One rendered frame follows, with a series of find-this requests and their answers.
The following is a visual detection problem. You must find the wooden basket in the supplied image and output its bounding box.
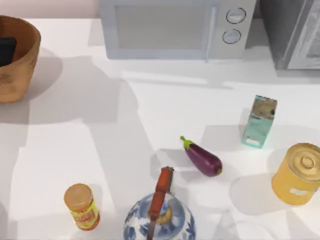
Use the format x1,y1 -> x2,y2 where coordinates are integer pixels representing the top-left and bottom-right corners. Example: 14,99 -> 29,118
0,15 -> 42,104

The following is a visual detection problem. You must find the purple eggplant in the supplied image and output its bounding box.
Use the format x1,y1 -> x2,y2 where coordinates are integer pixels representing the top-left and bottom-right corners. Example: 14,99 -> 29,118
179,135 -> 223,178

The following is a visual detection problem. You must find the yellow can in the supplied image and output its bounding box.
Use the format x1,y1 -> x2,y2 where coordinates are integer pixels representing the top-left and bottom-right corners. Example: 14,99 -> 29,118
271,142 -> 320,206

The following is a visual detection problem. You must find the orange and yellow jar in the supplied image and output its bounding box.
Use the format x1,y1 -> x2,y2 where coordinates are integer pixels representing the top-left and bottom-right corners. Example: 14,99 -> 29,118
63,183 -> 101,232

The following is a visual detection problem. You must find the blue and white teapot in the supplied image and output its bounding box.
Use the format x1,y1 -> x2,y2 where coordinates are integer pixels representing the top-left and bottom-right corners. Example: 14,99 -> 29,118
123,166 -> 197,240

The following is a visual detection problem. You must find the black flat object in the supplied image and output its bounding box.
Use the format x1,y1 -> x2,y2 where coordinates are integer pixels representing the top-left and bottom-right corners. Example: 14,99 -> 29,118
0,37 -> 18,67

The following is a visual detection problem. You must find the teal carton box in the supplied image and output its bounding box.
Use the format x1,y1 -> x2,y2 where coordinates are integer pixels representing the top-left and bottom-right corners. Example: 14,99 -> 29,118
241,94 -> 278,149

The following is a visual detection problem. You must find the pale microwave oven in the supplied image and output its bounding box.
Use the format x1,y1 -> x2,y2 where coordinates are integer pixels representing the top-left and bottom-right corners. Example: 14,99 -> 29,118
97,0 -> 258,63

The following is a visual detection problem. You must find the microwave door handle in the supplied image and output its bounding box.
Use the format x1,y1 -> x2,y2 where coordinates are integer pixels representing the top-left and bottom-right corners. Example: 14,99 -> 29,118
204,5 -> 217,63

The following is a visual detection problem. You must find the round microwave knob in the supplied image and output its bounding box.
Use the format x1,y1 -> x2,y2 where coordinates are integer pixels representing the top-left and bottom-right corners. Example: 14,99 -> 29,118
222,28 -> 242,45
225,7 -> 247,25

